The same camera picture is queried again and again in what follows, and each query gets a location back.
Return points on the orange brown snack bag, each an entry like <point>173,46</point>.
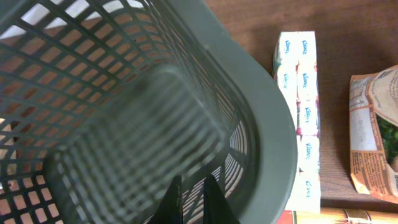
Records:
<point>373,133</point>

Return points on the San Remo spaghetti packet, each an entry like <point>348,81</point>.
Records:
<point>338,216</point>

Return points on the grey plastic laundry basket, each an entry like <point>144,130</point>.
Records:
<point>103,103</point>

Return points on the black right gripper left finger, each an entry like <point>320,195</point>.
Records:
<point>170,208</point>

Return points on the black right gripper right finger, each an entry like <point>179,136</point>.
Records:
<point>216,207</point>

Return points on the Kleenex tissue multipack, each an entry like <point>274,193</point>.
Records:
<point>295,71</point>

